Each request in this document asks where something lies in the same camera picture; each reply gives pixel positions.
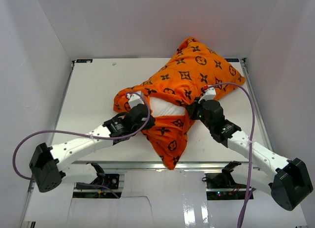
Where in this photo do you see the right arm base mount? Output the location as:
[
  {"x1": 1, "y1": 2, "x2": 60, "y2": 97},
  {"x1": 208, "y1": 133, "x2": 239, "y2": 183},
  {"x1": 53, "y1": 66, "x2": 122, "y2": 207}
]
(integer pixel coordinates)
[{"x1": 202, "y1": 161, "x2": 247, "y2": 196}]

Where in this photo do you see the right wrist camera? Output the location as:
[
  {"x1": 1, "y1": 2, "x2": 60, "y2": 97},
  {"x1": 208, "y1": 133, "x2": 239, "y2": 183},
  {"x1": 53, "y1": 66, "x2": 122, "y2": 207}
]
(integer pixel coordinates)
[{"x1": 198, "y1": 85, "x2": 216, "y2": 103}]

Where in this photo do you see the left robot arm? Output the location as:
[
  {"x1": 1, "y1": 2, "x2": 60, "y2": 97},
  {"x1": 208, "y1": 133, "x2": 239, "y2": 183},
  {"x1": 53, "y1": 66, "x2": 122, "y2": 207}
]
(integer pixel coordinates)
[{"x1": 29, "y1": 104, "x2": 156, "y2": 193}]

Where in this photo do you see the orange patterned pillowcase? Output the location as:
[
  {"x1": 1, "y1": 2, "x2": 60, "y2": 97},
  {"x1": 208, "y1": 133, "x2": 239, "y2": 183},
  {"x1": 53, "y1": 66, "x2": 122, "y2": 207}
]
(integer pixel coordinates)
[{"x1": 113, "y1": 37, "x2": 246, "y2": 169}]

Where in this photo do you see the left blue label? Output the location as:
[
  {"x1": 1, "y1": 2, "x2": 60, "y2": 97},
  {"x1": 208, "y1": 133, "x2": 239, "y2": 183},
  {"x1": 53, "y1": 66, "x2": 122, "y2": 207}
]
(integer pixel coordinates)
[{"x1": 76, "y1": 59, "x2": 93, "y2": 63}]

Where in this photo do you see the blue label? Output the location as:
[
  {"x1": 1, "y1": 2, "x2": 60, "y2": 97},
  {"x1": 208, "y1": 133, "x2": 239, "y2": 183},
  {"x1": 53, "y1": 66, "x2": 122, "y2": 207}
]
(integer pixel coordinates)
[
  {"x1": 225, "y1": 58, "x2": 239, "y2": 63},
  {"x1": 76, "y1": 59, "x2": 93, "y2": 63}
]

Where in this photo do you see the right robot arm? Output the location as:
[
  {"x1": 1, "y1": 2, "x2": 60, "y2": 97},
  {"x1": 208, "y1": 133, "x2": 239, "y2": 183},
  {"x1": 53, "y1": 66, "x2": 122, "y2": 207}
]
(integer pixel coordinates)
[{"x1": 186, "y1": 98, "x2": 314, "y2": 211}]

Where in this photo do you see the white pillow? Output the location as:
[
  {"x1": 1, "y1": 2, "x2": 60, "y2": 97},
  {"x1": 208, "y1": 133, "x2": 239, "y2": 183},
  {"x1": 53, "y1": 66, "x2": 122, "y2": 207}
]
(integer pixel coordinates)
[{"x1": 150, "y1": 97, "x2": 185, "y2": 117}]

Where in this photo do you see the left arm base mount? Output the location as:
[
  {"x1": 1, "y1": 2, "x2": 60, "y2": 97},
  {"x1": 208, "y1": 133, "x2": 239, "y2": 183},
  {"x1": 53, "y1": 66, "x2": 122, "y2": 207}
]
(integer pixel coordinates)
[{"x1": 74, "y1": 163, "x2": 120, "y2": 191}]

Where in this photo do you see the right blue label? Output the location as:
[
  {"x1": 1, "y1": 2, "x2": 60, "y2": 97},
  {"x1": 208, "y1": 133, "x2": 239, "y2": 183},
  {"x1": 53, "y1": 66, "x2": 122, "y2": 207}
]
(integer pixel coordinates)
[{"x1": 225, "y1": 58, "x2": 239, "y2": 63}]

